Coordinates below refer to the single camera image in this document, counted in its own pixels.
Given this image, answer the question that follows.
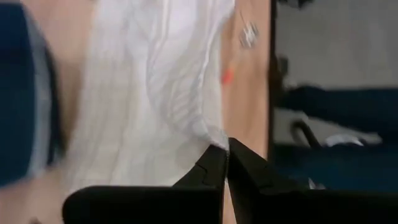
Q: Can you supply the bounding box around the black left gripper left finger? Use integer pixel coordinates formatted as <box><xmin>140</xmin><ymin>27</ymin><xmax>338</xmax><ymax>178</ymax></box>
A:
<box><xmin>62</xmin><ymin>144</ymin><xmax>229</xmax><ymax>224</ymax></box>

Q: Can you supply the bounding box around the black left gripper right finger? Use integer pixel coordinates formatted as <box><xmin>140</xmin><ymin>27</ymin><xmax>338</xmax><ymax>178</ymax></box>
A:
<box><xmin>226</xmin><ymin>138</ymin><xmax>398</xmax><ymax>224</ymax></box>

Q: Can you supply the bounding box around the white grey-checked towel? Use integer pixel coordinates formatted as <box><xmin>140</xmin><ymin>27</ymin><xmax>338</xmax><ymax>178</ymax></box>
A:
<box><xmin>62</xmin><ymin>0</ymin><xmax>237</xmax><ymax>195</ymax></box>

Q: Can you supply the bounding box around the person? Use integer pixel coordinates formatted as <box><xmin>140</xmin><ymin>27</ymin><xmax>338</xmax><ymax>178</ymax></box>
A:
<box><xmin>275</xmin><ymin>83</ymin><xmax>398</xmax><ymax>194</ymax></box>

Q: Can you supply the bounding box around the navy white striped basket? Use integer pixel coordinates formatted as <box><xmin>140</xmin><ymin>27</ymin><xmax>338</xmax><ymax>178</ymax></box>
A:
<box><xmin>0</xmin><ymin>2</ymin><xmax>65</xmax><ymax>187</ymax></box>

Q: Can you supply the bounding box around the metal spoon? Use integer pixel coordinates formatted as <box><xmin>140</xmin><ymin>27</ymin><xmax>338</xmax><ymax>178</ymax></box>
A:
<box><xmin>238</xmin><ymin>9</ymin><xmax>260</xmax><ymax>50</ymax></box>

